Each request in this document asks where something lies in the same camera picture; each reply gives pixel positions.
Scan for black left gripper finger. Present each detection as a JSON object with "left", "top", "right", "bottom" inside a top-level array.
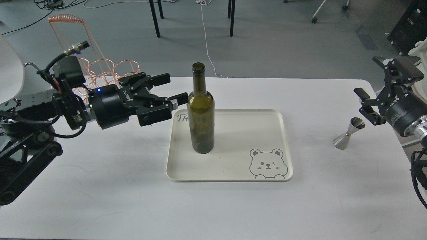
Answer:
[
  {"left": 118, "top": 73, "right": 170, "bottom": 95},
  {"left": 151, "top": 92, "right": 189, "bottom": 110}
]

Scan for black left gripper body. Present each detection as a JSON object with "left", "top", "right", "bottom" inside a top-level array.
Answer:
[{"left": 90, "top": 85, "right": 174, "bottom": 129}]

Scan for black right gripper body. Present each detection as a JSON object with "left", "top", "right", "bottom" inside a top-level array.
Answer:
[{"left": 378, "top": 89, "right": 426, "bottom": 137}]

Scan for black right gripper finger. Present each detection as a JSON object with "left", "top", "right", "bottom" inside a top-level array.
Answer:
[
  {"left": 354, "top": 88, "right": 386, "bottom": 126},
  {"left": 372, "top": 56, "right": 425, "bottom": 97}
]

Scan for dark green wine bottle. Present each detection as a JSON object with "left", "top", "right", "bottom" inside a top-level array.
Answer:
[{"left": 186, "top": 62, "right": 215, "bottom": 154}]

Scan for steel double jigger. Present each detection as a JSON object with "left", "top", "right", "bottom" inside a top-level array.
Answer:
[{"left": 333, "top": 117, "right": 366, "bottom": 149}]

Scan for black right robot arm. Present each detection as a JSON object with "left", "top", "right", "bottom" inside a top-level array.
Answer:
[{"left": 354, "top": 56, "right": 427, "bottom": 206}]

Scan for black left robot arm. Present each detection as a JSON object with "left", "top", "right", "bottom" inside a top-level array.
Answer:
[{"left": 0, "top": 41, "right": 188, "bottom": 206}]

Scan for black cabinet at right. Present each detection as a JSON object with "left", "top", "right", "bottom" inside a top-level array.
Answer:
[{"left": 386, "top": 0, "right": 427, "bottom": 56}]

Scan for black table legs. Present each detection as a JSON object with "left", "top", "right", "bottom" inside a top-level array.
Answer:
[{"left": 148, "top": 0, "right": 236, "bottom": 38}]

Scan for cream bear serving tray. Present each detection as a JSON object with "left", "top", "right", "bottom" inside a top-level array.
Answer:
[{"left": 166, "top": 109, "right": 294, "bottom": 182}]

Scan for office chair caster base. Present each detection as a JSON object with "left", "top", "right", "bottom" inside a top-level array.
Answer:
[{"left": 277, "top": 0, "right": 348, "bottom": 26}]

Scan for copper wire bottle rack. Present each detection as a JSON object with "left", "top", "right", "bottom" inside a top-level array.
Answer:
[{"left": 48, "top": 14, "right": 141, "bottom": 89}]

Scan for white cable on floor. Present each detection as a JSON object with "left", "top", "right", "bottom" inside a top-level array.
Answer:
[{"left": 195, "top": 0, "right": 225, "bottom": 78}]

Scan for black floor cables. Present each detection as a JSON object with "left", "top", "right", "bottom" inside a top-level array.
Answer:
[{"left": 0, "top": 0, "right": 87, "bottom": 36}]

